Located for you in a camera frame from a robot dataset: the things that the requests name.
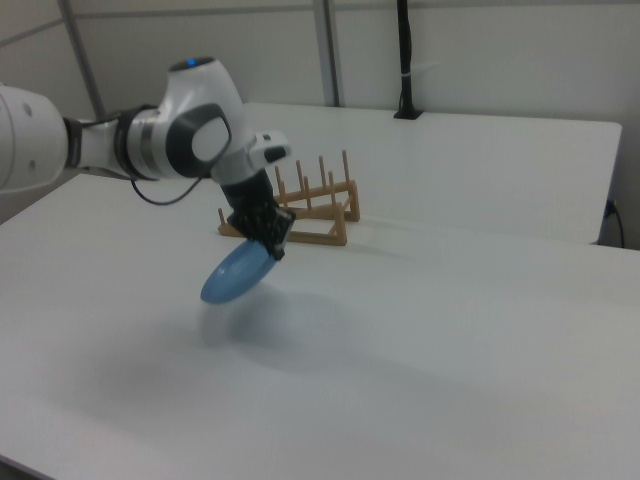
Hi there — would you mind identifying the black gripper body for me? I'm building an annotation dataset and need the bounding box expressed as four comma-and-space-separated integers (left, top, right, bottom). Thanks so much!
221, 169, 297, 252

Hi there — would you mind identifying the blue plate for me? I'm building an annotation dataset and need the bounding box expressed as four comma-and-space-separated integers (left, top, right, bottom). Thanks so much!
199, 238, 279, 305

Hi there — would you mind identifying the wooden plate rack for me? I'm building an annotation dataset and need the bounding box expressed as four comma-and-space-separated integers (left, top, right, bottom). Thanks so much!
216, 148, 362, 249

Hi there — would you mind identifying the black pole with white tie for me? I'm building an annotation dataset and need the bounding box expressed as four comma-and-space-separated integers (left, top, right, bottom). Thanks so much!
393, 0, 425, 121

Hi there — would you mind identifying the thin dark gripper cable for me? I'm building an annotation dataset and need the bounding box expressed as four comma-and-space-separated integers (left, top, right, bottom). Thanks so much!
130, 174, 206, 206

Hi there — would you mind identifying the grey partition divider post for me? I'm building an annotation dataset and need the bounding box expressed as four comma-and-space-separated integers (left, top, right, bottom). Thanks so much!
314, 0, 346, 107

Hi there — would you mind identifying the grey partition corner post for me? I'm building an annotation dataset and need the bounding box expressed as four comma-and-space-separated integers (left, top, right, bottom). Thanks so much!
57, 0, 107, 121

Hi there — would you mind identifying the black cable with blue plug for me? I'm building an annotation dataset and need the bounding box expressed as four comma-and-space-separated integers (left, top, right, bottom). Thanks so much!
602, 198, 626, 249

